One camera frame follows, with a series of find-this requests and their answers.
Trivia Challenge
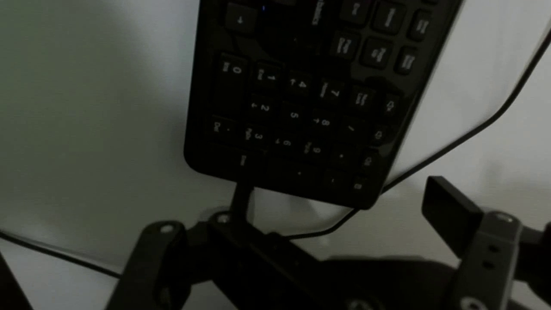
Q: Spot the black cable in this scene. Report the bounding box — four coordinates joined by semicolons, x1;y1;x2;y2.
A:
0;231;122;279
280;29;551;240

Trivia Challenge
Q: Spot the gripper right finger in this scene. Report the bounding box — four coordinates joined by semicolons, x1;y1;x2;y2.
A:
421;175;551;310

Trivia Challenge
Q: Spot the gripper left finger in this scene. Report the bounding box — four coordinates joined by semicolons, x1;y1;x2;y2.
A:
105;180;310;310

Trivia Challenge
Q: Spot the black computer keyboard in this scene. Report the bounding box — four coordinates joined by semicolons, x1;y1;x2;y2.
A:
183;0;466;211

